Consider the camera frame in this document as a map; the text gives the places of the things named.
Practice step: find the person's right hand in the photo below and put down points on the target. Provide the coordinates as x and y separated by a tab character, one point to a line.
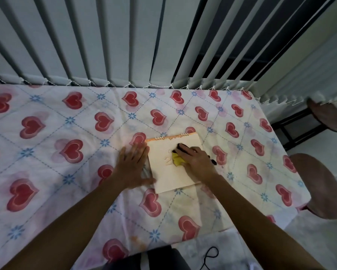
198	164

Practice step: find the person's left hand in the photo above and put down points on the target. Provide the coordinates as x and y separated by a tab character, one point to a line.
131	170

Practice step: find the person's left little finger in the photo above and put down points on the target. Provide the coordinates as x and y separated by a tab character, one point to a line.
122	156

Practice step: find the person's left thumb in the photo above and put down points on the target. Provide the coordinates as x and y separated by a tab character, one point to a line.
149	183

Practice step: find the person's right fingers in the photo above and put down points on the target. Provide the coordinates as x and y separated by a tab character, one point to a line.
186	156

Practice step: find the person's left middle finger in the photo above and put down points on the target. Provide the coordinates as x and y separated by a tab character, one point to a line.
138	154

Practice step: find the black marker pen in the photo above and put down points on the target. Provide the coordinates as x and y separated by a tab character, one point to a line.
183	147

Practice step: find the yellow eraser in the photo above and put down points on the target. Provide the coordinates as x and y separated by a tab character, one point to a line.
177	160

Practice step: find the cream spiral notebook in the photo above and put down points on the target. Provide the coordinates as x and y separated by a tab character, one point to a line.
168	177

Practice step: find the person's right forearm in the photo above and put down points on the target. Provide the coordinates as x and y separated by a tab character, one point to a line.
258	224

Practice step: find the person's left forearm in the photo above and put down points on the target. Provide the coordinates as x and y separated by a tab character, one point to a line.
72	227

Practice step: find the white heart print tablecloth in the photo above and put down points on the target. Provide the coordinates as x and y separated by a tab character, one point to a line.
58	165

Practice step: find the dark grey shorts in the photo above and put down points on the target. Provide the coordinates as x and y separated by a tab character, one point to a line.
154	258

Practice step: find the row of white blind slats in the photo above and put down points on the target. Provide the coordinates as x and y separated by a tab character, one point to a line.
106	36

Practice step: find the large round brown stool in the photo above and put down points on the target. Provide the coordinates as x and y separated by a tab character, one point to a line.
319	185

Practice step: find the small round brown stool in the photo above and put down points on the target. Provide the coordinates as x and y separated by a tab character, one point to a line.
329	116

